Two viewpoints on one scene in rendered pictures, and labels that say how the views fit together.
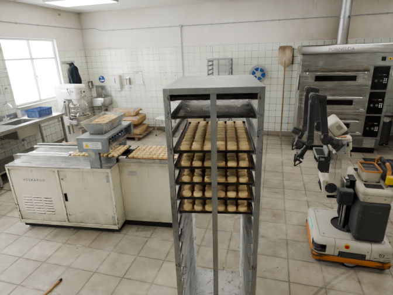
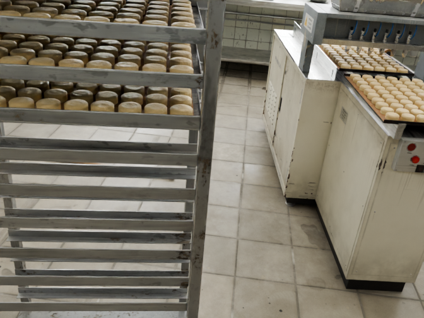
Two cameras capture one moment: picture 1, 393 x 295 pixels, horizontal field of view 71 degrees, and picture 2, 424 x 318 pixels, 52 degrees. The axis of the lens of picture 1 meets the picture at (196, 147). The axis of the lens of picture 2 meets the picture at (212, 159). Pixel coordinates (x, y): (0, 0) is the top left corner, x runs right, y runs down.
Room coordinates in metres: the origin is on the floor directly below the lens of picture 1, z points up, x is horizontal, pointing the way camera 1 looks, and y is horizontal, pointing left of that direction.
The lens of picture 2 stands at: (1.73, -1.20, 1.51)
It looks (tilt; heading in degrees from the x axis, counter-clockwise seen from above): 28 degrees down; 78
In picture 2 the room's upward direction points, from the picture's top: 5 degrees clockwise
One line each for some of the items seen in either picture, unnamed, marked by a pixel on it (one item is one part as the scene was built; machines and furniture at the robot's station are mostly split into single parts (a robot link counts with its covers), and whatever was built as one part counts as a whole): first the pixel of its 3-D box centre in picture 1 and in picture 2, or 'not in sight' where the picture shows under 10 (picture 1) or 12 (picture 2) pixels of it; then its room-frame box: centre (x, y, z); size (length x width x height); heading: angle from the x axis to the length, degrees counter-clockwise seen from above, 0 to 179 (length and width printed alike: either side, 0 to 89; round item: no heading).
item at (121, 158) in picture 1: (95, 157); (334, 61); (2.93, 1.16, 0.87); 2.01 x 0.03 x 0.07; 80
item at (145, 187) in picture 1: (154, 187); (375, 178); (2.97, 0.52, 0.45); 0.70 x 0.34 x 0.90; 80
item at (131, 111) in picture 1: (126, 111); not in sight; (6.79, 1.73, 0.62); 0.72 x 0.42 x 0.17; 80
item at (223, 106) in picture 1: (215, 105); not in sight; (1.61, -0.12, 1.68); 0.60 x 0.40 x 0.02; 174
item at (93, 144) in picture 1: (109, 142); (370, 44); (3.05, 1.02, 1.01); 0.72 x 0.33 x 0.34; 170
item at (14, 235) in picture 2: (190, 262); (101, 236); (1.64, 0.08, 0.51); 0.64 x 0.03 x 0.03; 174
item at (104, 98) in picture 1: (103, 96); not in sight; (7.41, 2.44, 0.93); 0.99 x 0.38 x 1.09; 74
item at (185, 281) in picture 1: (189, 252); (100, 216); (1.64, 0.08, 0.60); 0.64 x 0.03 x 0.03; 174
